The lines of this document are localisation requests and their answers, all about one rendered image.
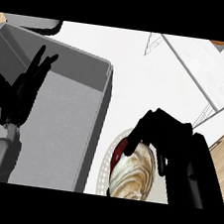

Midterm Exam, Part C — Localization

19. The white woven round placemat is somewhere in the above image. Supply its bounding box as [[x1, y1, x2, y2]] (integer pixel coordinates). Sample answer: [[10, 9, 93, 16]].
[[94, 123, 179, 205]]

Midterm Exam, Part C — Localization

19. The grey appliance with dark rim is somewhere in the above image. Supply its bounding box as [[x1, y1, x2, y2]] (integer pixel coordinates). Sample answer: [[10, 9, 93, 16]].
[[0, 12, 65, 39]]

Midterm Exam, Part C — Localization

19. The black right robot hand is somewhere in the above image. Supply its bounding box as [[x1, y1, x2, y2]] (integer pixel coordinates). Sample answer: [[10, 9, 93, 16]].
[[120, 103, 198, 181]]

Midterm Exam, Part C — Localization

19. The orange round object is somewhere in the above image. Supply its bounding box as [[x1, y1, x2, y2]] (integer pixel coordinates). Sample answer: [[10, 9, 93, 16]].
[[208, 39, 224, 48]]

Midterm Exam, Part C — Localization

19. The white wire tiered shelf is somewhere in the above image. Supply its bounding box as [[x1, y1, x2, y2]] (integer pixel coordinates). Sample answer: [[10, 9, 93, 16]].
[[135, 31, 224, 134]]

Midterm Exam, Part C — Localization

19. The cream frosted cupcake red wrapper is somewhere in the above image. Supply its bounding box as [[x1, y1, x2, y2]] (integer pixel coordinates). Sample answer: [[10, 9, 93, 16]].
[[105, 135, 161, 203]]

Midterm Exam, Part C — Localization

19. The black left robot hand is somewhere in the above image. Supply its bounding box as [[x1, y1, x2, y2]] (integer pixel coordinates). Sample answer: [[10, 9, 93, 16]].
[[0, 39, 61, 133]]

